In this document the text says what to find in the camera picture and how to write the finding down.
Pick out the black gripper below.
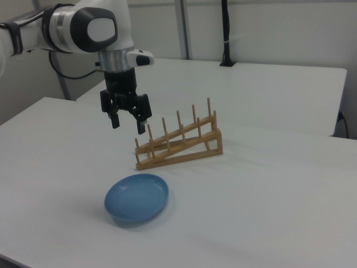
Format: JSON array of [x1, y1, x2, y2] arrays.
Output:
[[100, 69, 153, 135]]

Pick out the blue round plate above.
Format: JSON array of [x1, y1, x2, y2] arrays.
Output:
[[104, 173, 170, 224]]

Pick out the wooden plate rack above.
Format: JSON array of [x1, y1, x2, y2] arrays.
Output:
[[134, 97, 224, 171]]

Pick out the black pole stand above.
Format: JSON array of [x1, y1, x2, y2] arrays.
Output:
[[219, 0, 237, 67]]

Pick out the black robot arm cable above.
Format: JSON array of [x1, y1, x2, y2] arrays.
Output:
[[49, 51, 104, 80]]

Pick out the grey metal frame post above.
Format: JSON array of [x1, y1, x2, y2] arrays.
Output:
[[57, 73, 71, 101], [175, 0, 194, 60]]

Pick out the black wall cable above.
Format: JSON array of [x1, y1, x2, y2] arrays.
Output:
[[337, 111, 350, 138]]

